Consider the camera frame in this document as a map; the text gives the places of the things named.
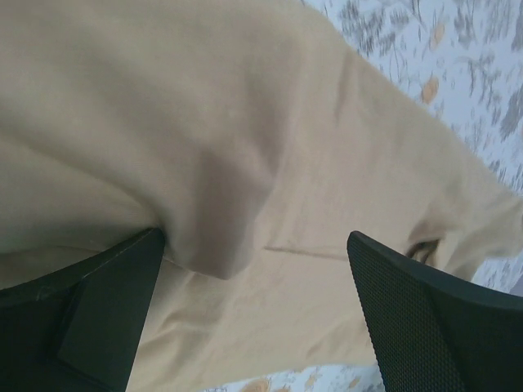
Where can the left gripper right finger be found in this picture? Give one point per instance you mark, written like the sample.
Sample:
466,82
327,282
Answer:
431,331

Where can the beige t shirt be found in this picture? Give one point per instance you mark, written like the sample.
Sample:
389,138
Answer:
257,140

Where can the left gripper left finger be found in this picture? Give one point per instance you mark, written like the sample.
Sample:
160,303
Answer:
78,329

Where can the floral patterned table mat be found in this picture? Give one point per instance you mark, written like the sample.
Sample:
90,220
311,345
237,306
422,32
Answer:
462,61

